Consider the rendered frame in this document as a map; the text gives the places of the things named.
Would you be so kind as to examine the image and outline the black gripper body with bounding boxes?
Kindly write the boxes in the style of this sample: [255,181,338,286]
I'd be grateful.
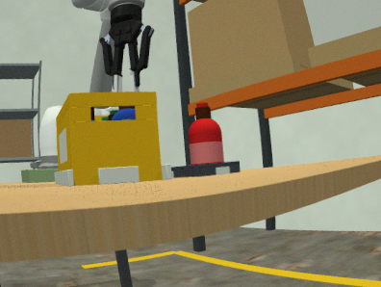
[109,4,143,45]

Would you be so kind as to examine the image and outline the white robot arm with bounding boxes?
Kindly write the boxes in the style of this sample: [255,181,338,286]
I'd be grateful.
[30,0,145,170]

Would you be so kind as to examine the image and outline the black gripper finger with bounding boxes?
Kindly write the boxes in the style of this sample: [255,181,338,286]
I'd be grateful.
[125,25,154,91]
[99,29,125,92]

